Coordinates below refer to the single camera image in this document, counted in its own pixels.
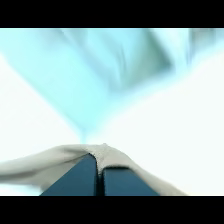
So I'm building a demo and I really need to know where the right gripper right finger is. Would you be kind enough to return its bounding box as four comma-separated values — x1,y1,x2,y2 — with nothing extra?
101,166,160,197

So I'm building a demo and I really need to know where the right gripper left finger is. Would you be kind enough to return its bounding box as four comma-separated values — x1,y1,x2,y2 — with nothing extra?
40,153,98,197

